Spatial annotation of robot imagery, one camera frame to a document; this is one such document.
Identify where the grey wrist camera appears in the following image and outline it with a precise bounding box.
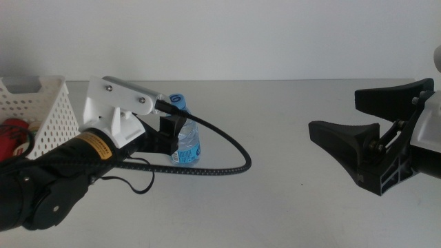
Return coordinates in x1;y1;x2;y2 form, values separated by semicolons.
433;44;441;74
103;75;172;114

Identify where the white right camera bracket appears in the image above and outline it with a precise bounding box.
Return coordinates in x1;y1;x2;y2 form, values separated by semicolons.
409;91;441;152

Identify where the white camera bracket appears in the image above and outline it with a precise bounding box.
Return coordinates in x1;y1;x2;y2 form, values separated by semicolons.
409;91;441;152
79;76;163;149

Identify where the thin black cable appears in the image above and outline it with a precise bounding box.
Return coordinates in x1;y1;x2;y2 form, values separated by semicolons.
99;156;155;195

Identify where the clear water bottle blue label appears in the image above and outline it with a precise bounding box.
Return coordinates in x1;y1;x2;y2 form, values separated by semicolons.
168;92;202;168

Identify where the white left camera bracket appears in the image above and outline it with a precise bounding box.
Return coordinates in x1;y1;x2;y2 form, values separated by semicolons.
79;76;163;149

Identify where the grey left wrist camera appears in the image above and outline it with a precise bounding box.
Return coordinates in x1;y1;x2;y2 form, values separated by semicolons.
103;75;172;114

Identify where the braided black left camera cable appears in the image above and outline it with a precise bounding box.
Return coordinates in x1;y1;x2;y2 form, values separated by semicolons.
113;99;252;176

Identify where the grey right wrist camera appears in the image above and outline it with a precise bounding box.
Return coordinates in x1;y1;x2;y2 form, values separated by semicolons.
433;44;441;74

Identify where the red bottle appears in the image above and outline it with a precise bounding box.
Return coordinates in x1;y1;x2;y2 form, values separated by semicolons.
0;118;30;163

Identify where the white perforated plastic basket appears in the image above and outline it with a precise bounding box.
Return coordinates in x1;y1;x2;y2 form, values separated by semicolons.
0;75;82;161

